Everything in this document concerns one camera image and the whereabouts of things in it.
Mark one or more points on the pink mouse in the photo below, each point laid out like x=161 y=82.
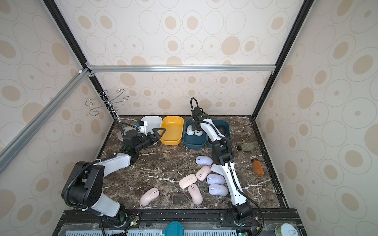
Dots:
x=203 y=172
x=195 y=194
x=187 y=181
x=149 y=196

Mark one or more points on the horizontal aluminium frame bar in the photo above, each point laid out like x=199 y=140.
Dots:
x=181 y=68

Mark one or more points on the yellow storage box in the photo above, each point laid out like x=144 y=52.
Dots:
x=174 y=126

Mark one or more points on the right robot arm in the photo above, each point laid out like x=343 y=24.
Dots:
x=223 y=163

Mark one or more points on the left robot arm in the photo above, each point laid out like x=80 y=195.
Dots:
x=83 y=188

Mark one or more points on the black mouse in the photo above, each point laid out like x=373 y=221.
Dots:
x=221 y=129

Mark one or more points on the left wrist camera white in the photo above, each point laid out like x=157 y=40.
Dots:
x=141 y=127

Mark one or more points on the teal storage box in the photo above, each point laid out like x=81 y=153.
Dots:
x=193 y=141
x=224 y=123

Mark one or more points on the white storage box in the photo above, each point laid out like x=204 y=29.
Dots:
x=153 y=122

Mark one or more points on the left teal storage box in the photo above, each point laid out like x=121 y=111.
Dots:
x=193 y=141

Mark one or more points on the teal round lid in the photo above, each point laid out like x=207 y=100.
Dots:
x=174 y=229

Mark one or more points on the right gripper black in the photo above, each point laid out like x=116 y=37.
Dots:
x=197 y=118

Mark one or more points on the orange spice jar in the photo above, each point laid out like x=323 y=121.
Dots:
x=257 y=167

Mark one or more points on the purple mouse middle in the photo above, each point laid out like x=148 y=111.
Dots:
x=215 y=179

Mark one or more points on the right teal storage box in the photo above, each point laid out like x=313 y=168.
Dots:
x=224 y=123

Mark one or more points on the purple mouse lower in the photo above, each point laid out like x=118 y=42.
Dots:
x=218 y=190

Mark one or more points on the purple mouse upper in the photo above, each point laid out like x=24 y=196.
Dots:
x=204 y=160

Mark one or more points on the metal wire hook stand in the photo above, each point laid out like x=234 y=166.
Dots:
x=111 y=105

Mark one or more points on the left diagonal aluminium bar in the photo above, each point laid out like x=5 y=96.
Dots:
x=19 y=142

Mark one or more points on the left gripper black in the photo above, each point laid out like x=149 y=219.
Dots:
x=157 y=136

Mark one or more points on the purple mouse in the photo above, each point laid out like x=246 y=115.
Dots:
x=218 y=190
x=204 y=160
x=215 y=179

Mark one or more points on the glass jar of green herbs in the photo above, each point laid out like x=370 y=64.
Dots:
x=245 y=147

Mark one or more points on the white mouse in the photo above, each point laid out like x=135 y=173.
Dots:
x=189 y=130
x=198 y=132

